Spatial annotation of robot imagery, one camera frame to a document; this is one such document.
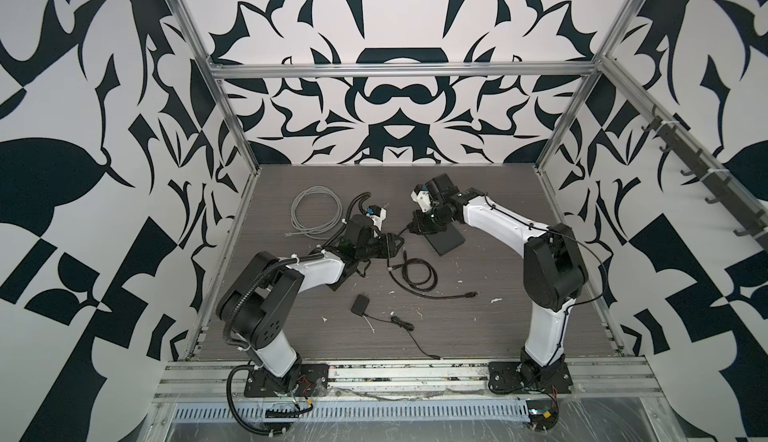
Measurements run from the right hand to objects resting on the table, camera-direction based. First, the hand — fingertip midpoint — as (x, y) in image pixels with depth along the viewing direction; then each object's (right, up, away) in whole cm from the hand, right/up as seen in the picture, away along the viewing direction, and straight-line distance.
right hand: (411, 227), depth 91 cm
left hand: (-3, -2, -2) cm, 4 cm away
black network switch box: (+12, -5, +8) cm, 15 cm away
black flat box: (-16, -7, -22) cm, 28 cm away
